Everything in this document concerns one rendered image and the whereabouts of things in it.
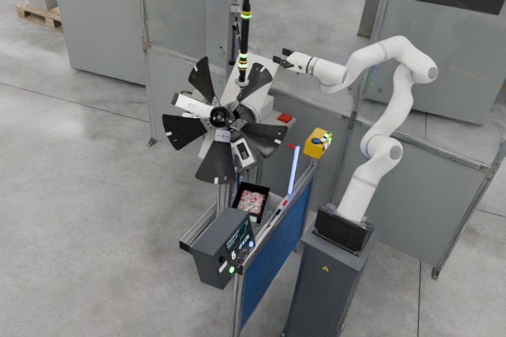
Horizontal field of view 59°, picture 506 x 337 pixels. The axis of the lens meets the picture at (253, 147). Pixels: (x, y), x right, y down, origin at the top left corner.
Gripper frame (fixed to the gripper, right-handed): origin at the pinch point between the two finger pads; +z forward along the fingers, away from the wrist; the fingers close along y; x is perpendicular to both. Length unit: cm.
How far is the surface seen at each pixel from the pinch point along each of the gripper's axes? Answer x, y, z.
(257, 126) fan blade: -46.0, 2.8, 9.1
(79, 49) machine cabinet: -135, 120, 283
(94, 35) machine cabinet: -115, 125, 262
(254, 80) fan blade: -26.6, 13.7, 18.4
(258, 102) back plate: -49, 27, 22
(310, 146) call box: -60, 22, -16
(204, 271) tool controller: -52, -83, -17
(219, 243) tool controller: -40, -77, -19
